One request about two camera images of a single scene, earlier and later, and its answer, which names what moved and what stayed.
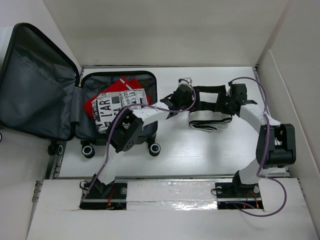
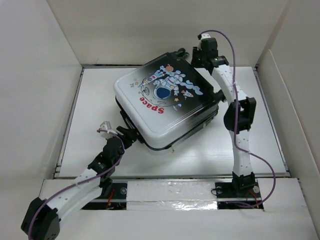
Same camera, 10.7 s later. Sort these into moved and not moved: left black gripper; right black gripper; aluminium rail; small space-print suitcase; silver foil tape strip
Moved: left black gripper; right black gripper; small space-print suitcase
Not moved: aluminium rail; silver foil tape strip
